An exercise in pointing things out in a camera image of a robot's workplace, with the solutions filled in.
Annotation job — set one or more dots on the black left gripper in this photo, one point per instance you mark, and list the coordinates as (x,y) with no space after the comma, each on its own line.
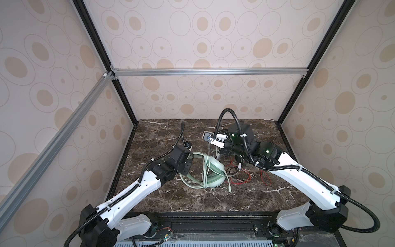
(186,170)

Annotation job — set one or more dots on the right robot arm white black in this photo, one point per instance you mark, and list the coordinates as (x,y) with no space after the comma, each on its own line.
(327,206)

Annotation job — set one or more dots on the silver aluminium rail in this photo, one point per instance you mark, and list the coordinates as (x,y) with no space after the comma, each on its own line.
(210,72)
(31,177)

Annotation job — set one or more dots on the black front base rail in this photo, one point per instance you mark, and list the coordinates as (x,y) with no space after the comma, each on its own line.
(219,229)

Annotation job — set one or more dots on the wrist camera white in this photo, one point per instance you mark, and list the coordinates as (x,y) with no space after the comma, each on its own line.
(218,141)
(188,145)

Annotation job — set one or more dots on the black corner frame post left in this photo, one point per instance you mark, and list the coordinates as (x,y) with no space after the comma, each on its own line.
(100,49)

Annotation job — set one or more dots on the black corner frame post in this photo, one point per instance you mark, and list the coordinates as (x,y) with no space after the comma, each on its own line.
(100,49)
(329,36)

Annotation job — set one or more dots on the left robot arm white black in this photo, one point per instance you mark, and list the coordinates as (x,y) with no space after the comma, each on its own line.
(105,225)

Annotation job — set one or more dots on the mint green headphones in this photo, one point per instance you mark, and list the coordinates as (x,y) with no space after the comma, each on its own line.
(213,173)

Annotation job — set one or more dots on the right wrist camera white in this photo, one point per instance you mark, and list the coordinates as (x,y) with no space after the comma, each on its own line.
(218,141)

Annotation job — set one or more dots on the silver aluminium rail left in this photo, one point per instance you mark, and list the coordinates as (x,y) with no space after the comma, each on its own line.
(31,177)

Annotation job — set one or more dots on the black white headphones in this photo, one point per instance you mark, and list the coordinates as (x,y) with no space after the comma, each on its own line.
(235,167)

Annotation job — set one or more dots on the black corner frame post right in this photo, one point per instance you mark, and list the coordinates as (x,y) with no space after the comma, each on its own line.
(329,36)

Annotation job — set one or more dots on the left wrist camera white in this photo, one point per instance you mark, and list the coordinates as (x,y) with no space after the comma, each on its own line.
(188,145)

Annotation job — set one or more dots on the silver aluminium rail back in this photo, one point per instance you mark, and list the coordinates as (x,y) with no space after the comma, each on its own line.
(210,72)

